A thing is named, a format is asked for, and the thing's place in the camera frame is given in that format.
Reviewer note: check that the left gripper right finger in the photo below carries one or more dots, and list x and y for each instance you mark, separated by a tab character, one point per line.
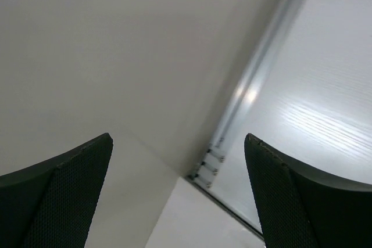
302	206

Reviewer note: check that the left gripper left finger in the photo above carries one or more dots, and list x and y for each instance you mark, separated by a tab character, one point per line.
52	203

